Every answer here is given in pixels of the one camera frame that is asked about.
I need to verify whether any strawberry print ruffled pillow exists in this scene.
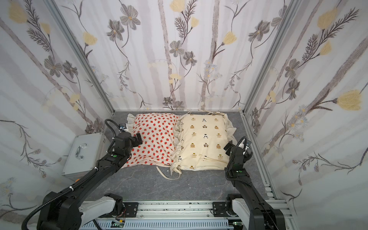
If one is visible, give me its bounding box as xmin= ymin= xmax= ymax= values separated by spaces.
xmin=124 ymin=113 xmax=179 ymax=168

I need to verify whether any cream bear print pillow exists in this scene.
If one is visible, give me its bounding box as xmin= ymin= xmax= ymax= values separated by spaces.
xmin=160 ymin=112 xmax=237 ymax=180

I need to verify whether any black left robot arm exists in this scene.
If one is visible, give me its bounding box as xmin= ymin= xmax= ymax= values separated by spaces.
xmin=21 ymin=125 xmax=143 ymax=230

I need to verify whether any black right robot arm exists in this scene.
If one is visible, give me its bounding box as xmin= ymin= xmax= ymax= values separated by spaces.
xmin=224 ymin=136 xmax=286 ymax=230

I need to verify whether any silver metal case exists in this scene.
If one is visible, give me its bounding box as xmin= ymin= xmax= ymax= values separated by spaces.
xmin=62 ymin=133 xmax=110 ymax=181

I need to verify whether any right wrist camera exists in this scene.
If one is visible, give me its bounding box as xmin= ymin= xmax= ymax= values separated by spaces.
xmin=238 ymin=139 xmax=252 ymax=154

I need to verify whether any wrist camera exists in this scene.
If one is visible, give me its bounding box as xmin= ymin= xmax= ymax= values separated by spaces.
xmin=118 ymin=123 xmax=129 ymax=132
xmin=238 ymin=139 xmax=252 ymax=154

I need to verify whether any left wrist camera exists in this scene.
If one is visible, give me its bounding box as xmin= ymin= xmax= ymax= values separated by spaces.
xmin=118 ymin=123 xmax=129 ymax=132

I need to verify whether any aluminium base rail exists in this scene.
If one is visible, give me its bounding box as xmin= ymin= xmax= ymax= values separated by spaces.
xmin=54 ymin=200 xmax=297 ymax=230

